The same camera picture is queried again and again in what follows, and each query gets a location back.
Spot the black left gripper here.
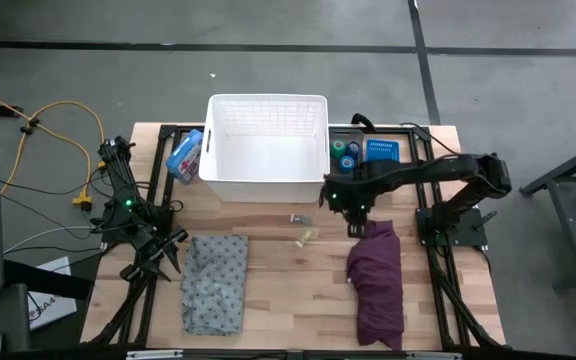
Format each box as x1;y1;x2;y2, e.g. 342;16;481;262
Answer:
119;228;190;283

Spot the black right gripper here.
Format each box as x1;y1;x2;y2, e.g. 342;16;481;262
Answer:
318;174;370;240

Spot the grey patterned cloth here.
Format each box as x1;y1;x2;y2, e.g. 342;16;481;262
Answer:
180;233;249;338

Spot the purple cloth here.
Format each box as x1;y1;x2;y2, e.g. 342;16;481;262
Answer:
345;219;406;352

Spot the grey clear plastic tray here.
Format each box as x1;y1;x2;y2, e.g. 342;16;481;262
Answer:
326;127;368;178

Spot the blue first aid pouch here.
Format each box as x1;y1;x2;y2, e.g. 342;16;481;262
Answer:
165;128;205;184

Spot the white plastic bin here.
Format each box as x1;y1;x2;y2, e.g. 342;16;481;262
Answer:
198;93;331;204

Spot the black flat bar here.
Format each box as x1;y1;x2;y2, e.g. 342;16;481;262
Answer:
1;258;95;302

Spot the white printed box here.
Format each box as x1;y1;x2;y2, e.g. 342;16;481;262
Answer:
27;255;79;332

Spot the black metal stand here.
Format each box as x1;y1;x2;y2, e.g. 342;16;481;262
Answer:
518;135;576;292

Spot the silver aluminium rail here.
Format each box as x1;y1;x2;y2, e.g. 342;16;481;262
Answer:
405;351;464;360
125;349;185;360

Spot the yellow cable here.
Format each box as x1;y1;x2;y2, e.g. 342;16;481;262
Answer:
0;82;107;212

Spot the black bent cable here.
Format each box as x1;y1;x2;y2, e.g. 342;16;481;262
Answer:
350;112;376;134

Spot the grey cable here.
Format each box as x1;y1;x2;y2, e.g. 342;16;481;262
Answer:
2;225;102;255

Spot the black aluminium frame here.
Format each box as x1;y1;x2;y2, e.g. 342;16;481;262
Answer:
81;123;508;352

